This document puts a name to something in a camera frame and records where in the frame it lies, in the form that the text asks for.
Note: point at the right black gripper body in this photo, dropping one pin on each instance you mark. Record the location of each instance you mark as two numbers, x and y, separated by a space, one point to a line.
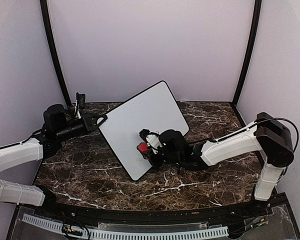
155 163

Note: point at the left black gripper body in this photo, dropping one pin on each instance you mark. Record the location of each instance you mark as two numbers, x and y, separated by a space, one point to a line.
87 122

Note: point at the red whiteboard eraser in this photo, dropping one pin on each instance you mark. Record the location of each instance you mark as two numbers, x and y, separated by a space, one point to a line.
142 147

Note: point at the white whiteboard with black frame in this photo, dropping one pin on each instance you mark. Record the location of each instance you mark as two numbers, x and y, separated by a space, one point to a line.
154 109

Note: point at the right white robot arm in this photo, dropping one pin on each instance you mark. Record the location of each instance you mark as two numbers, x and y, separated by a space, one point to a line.
266 134

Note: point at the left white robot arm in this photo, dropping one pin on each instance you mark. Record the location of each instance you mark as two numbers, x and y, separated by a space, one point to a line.
59 126

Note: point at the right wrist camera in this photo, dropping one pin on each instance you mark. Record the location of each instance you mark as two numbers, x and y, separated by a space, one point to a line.
151 139

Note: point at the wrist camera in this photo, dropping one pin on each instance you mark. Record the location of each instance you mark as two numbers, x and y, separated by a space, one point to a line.
80 105
151 139

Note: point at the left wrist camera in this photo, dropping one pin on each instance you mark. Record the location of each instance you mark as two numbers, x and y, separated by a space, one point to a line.
80 105

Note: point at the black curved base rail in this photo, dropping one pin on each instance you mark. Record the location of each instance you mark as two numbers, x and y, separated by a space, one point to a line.
223 215

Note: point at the white slotted cable duct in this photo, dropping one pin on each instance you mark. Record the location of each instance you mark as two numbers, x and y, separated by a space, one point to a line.
111 231

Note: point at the left black frame post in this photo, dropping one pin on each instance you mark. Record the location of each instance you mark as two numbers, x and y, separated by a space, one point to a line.
53 51

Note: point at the black frame post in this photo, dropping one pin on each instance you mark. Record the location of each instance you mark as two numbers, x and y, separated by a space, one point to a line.
53 51
248 52

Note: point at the right black frame post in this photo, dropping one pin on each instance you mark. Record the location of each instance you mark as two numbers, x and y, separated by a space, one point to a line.
248 52

